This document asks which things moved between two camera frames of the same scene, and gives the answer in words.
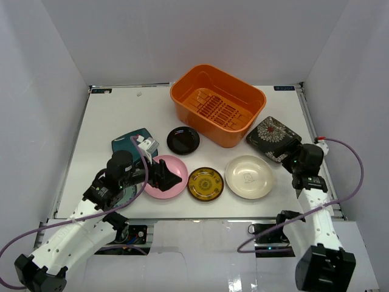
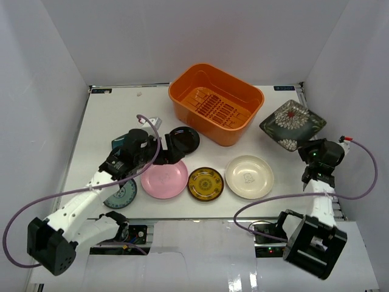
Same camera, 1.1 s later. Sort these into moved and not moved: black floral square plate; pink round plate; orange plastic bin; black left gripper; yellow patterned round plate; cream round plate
Moved: black floral square plate; black left gripper
Not moved: orange plastic bin; cream round plate; yellow patterned round plate; pink round plate
